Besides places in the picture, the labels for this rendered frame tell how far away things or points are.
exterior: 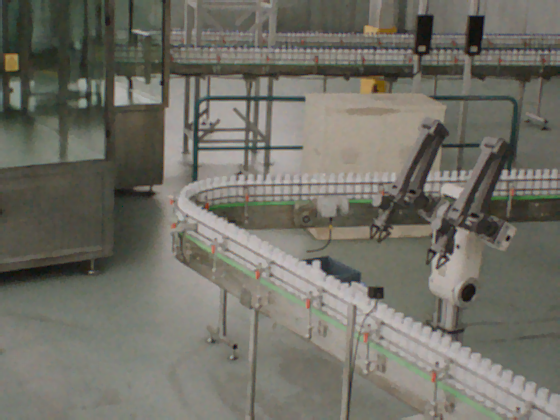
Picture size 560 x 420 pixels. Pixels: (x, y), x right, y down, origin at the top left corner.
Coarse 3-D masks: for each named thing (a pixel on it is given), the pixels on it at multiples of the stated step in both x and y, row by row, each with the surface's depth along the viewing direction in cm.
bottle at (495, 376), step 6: (492, 366) 436; (498, 366) 437; (492, 372) 435; (498, 372) 435; (492, 378) 435; (498, 378) 435; (486, 390) 438; (492, 390) 436; (492, 396) 436; (486, 402) 439
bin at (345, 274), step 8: (328, 256) 627; (312, 264) 623; (328, 264) 628; (336, 264) 621; (344, 264) 615; (328, 272) 629; (336, 272) 622; (344, 272) 616; (352, 272) 608; (360, 272) 602; (344, 280) 598; (352, 280) 601; (360, 280) 604; (272, 328) 587
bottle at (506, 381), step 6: (504, 372) 432; (510, 372) 432; (504, 378) 430; (510, 378) 430; (498, 384) 432; (504, 384) 430; (510, 384) 430; (498, 390) 432; (498, 396) 433; (504, 396) 431; (498, 402) 433; (504, 402) 431; (498, 408) 433; (504, 414) 433
